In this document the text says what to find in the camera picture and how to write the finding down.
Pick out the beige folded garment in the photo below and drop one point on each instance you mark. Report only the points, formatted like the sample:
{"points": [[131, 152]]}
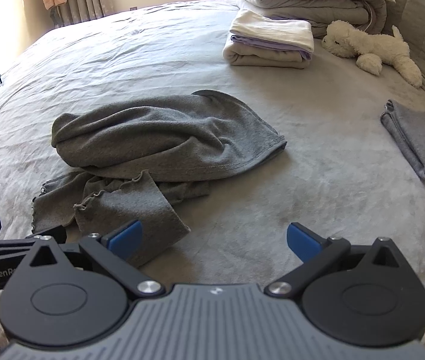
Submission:
{"points": [[265, 60]]}

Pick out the black hanging item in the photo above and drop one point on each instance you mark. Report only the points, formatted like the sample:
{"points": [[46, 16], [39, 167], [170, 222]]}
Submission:
{"points": [[55, 17]]}

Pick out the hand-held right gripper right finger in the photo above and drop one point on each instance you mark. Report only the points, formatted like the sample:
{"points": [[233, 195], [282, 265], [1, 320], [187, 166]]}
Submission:
{"points": [[302, 242]]}

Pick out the grey ruffled garment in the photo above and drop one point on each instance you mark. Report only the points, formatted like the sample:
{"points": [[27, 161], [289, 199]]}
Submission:
{"points": [[160, 135]]}

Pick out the white stuffed toy dog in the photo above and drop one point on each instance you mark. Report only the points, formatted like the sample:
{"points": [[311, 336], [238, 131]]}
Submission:
{"points": [[370, 43]]}

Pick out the folded grey cloth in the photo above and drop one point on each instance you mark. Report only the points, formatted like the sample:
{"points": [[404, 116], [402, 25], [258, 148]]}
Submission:
{"points": [[422, 138]]}

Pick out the white folded garment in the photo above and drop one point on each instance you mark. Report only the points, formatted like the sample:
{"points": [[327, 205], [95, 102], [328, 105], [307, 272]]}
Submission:
{"points": [[272, 26]]}

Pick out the purple folded garment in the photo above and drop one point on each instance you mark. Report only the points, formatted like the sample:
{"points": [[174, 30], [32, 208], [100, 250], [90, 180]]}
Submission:
{"points": [[268, 43]]}

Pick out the grey bed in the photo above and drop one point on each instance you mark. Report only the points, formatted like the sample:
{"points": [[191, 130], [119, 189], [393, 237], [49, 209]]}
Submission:
{"points": [[122, 56]]}

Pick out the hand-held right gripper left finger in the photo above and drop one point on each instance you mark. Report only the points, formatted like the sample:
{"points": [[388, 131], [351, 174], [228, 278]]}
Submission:
{"points": [[124, 238]]}

